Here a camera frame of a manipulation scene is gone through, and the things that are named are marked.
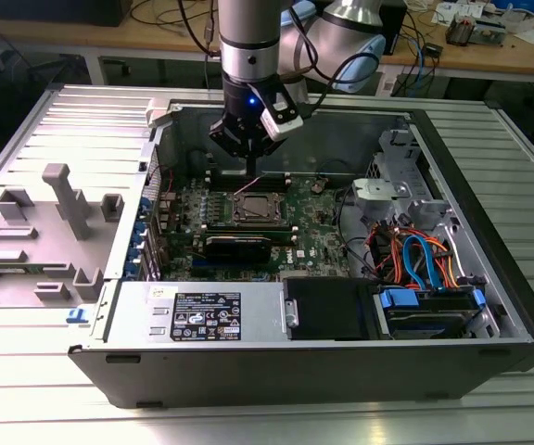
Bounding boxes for grey electronic device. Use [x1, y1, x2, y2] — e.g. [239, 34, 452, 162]
[473, 16, 512, 45]

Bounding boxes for silver power supply with label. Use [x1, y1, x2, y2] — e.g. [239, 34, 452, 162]
[104, 280, 291, 347]

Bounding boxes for blue network cable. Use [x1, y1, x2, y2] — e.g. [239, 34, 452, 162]
[413, 39, 430, 96]

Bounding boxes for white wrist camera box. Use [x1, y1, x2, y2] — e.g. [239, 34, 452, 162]
[260, 90, 305, 141]

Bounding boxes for hard disk in blue carrier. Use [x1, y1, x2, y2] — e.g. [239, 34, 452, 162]
[372, 285, 490, 342]

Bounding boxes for RAM slot with white clips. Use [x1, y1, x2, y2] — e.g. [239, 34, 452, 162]
[206, 178, 292, 186]
[206, 169, 292, 176]

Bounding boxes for CPU socket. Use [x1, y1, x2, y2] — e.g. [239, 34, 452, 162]
[230, 189, 290, 224]

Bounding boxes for finned CPU cooler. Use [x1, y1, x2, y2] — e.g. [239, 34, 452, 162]
[447, 12, 476, 46]

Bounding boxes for black and silver PC case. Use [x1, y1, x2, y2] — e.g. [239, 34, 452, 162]
[66, 83, 534, 412]

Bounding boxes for thick black wire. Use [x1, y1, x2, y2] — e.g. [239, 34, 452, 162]
[334, 184, 382, 282]

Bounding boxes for silver perforated drive cage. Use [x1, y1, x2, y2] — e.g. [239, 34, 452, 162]
[366, 127, 426, 186]

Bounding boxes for metal wire locking lever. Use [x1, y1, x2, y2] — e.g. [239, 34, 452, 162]
[233, 173, 272, 197]
[240, 200, 291, 222]

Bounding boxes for wooden desk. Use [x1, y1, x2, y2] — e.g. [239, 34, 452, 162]
[0, 0, 534, 84]

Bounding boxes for black disk bay box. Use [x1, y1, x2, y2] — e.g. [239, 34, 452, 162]
[283, 276, 382, 343]

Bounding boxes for thin red wire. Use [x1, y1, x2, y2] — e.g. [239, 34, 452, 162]
[146, 165, 175, 196]

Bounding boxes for metal socket cover frame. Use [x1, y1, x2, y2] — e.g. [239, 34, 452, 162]
[235, 192, 286, 223]

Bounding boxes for blue flat wire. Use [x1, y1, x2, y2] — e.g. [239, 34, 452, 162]
[401, 235, 445, 294]

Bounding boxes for black graphics card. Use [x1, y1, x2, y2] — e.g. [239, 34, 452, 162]
[201, 233, 273, 266]

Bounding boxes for black camera cable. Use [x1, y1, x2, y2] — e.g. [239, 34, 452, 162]
[278, 0, 382, 115]

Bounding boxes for thin black looped wire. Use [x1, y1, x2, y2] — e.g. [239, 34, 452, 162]
[316, 159, 359, 182]

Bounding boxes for blue expansion slot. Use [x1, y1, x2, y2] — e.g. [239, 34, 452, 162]
[190, 259, 268, 275]

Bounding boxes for grey case latch handle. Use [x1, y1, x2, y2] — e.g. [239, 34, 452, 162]
[145, 97, 175, 130]

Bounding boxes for red yellow power wire bundle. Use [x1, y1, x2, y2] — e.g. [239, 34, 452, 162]
[367, 221, 419, 285]

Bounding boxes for orange flat wire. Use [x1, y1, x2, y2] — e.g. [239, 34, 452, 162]
[426, 235, 462, 291]

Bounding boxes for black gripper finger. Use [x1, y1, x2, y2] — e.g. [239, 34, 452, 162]
[252, 138, 287, 181]
[209, 119, 254, 181]

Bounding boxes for green motherboard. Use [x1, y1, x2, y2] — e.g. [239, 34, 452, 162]
[155, 172, 359, 285]

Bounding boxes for black monitor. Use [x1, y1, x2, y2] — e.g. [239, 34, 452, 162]
[0, 0, 134, 28]

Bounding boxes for RAM slot with black clips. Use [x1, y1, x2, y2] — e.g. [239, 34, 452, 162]
[206, 183, 292, 192]
[206, 173, 292, 181]

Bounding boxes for grey parts rack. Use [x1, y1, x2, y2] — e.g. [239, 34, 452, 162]
[0, 161, 127, 308]

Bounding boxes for white printed cards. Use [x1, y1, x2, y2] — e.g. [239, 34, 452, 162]
[431, 1, 461, 25]

